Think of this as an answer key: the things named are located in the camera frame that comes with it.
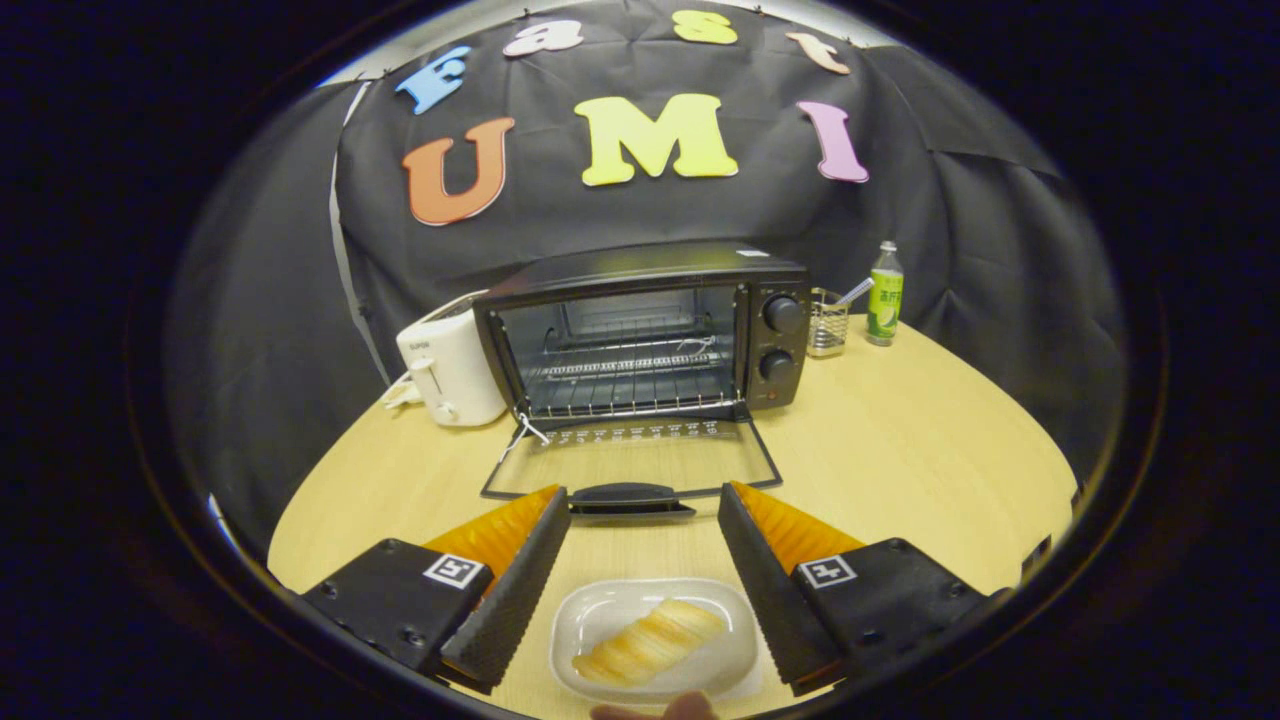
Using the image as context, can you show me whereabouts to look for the green drink bottle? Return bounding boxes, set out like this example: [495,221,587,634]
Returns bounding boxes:
[866,241,905,348]

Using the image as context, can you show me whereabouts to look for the white pop-up toaster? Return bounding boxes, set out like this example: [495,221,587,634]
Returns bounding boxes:
[396,292,508,429]

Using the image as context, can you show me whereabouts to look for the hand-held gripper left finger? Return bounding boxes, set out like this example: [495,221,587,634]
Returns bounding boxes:
[300,485,573,696]

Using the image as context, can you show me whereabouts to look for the white rectangular plate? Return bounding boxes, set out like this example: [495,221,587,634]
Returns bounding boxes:
[549,578,763,704]

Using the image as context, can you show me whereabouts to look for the golden bread roll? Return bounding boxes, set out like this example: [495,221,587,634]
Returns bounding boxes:
[572,598,728,687]

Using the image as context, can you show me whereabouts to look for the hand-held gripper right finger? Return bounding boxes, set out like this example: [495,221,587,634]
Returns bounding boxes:
[717,481,1011,698]

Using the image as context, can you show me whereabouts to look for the black toaster oven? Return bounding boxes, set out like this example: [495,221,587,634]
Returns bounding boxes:
[473,240,813,518]

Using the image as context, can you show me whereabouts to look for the wire mesh utensil holder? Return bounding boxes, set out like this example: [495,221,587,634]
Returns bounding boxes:
[808,288,851,359]

